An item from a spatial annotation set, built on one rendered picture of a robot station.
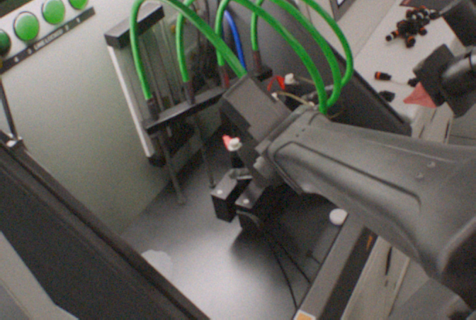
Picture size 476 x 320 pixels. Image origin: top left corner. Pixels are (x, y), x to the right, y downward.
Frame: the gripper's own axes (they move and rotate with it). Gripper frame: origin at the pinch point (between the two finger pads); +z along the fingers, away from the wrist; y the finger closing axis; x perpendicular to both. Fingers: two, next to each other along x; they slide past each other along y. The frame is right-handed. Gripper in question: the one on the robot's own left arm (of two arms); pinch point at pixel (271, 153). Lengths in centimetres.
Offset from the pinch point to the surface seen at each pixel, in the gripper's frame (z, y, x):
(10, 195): -1.2, 36.9, -14.6
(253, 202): 22.6, 5.4, 7.0
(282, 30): 3.1, -12.5, -16.7
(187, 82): 25.8, 4.3, -21.7
